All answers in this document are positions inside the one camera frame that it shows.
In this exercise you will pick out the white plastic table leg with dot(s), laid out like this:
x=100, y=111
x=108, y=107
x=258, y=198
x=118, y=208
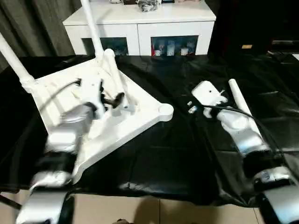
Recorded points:
x=238, y=98
x=93, y=30
x=114, y=74
x=14, y=60

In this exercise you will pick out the white plastic table top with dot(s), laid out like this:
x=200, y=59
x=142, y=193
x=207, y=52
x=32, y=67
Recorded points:
x=140, y=116

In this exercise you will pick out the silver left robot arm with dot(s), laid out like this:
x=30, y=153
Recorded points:
x=63, y=140

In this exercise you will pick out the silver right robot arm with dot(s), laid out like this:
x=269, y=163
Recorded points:
x=247, y=133

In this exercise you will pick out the black work mat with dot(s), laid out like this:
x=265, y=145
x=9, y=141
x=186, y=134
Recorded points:
x=175, y=151

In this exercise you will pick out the small yellow label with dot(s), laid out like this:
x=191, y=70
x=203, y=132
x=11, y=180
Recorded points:
x=247, y=46

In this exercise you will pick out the white cabinet with glass doors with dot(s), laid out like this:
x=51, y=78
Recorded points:
x=140, y=21

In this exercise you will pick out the grey curtain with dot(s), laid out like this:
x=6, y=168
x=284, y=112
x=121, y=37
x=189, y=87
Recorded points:
x=35, y=28

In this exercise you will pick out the black tripod leg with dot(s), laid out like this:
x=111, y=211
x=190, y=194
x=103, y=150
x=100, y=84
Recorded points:
x=10, y=201

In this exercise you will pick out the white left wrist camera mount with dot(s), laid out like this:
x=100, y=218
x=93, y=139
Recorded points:
x=92, y=93

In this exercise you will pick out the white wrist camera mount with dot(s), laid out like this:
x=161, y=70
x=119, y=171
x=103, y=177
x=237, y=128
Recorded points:
x=92, y=93
x=208, y=93

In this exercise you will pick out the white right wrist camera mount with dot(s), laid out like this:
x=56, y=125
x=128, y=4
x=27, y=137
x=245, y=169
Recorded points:
x=208, y=93

